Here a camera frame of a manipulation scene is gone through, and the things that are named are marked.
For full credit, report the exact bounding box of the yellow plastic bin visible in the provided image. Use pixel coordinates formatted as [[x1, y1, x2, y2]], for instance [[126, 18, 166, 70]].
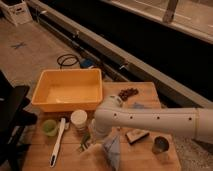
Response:
[[32, 69, 103, 112]]

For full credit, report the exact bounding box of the metal cup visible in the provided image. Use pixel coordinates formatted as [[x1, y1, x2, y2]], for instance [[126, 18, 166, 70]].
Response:
[[152, 136, 169, 155]]

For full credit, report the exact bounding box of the blue object on floor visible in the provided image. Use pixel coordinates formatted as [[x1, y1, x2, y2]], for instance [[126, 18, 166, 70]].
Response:
[[80, 59, 94, 68]]

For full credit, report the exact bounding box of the green handled fork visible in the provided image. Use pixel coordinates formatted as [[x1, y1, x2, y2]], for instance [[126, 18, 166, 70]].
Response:
[[79, 133, 91, 152]]

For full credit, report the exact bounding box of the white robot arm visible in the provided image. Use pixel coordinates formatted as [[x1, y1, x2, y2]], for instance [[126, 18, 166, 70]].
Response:
[[91, 95, 213, 144]]

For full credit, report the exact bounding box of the blue grey cloth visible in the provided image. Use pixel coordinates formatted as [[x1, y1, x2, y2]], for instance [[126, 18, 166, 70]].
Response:
[[102, 135, 120, 171]]

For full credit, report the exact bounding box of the white paper cup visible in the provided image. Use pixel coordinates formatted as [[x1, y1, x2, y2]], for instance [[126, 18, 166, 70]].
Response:
[[70, 110, 87, 130]]

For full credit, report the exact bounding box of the green plastic cup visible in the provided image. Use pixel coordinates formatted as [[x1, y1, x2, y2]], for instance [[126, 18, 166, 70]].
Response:
[[42, 119, 58, 137]]

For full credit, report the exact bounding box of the dark grape bunch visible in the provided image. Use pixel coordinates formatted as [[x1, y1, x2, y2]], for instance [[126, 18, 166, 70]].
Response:
[[118, 88, 139, 101]]

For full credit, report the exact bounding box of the blue sponge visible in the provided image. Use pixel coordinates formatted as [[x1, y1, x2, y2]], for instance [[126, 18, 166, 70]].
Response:
[[132, 102, 145, 109]]

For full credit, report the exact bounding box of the black chair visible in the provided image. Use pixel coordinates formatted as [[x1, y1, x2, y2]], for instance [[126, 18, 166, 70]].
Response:
[[0, 70, 37, 171]]

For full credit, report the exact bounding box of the white cardboard box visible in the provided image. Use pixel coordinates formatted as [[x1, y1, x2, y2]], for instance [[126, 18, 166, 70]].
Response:
[[0, 0, 32, 26]]

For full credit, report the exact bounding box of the white handled brush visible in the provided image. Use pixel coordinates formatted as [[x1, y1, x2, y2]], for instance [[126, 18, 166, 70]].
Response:
[[50, 117, 66, 167]]

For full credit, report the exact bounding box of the black coiled cable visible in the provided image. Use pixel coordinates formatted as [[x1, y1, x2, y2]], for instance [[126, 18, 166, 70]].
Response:
[[56, 53, 81, 70]]

